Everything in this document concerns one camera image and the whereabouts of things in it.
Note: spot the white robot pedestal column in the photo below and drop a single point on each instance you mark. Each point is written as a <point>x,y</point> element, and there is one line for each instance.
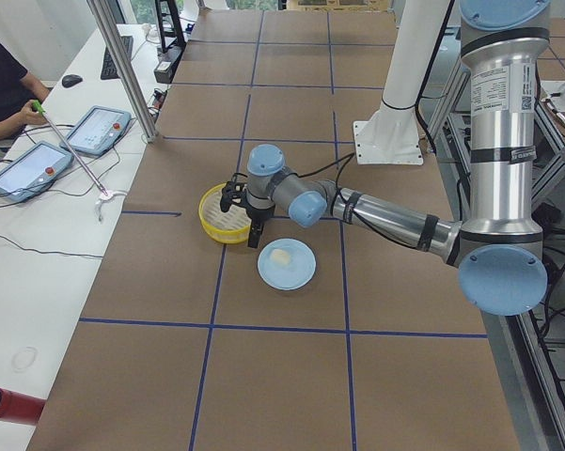
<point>391,135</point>

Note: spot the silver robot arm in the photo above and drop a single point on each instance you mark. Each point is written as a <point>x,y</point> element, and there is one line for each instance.
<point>494,244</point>

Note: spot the white steamed bun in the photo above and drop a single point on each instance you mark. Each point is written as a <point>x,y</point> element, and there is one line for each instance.
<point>280,257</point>

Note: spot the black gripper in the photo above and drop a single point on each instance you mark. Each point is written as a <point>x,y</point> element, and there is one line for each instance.
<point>258,214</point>

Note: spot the far blue teach pendant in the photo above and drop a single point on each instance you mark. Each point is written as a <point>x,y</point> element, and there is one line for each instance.
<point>98,130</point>

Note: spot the near blue teach pendant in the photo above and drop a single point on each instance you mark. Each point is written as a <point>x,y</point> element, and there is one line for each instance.
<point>33,172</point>

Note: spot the blue teach pendant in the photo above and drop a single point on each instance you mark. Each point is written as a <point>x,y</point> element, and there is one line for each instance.
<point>98,130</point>
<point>33,172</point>

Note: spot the person's hand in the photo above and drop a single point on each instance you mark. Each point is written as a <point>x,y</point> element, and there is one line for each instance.
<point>31,116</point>

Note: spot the metal reacher grabber stick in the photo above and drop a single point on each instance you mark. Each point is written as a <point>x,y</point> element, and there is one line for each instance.
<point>105,194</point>

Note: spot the black computer mouse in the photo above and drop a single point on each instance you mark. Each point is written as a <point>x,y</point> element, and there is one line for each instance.
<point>71,80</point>

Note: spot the aluminium frame post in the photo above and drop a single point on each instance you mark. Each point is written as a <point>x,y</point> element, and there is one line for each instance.
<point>108,27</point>

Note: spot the yellow bamboo steamer basket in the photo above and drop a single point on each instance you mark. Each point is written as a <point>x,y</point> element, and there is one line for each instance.
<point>231,227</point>

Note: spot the light blue plate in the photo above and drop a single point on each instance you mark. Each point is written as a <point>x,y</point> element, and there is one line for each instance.
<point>297,274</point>

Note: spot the person in black shirt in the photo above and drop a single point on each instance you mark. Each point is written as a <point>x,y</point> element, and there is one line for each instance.
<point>17,86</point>

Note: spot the red cylinder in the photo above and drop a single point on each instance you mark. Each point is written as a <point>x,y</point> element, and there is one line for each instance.
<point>20,408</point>

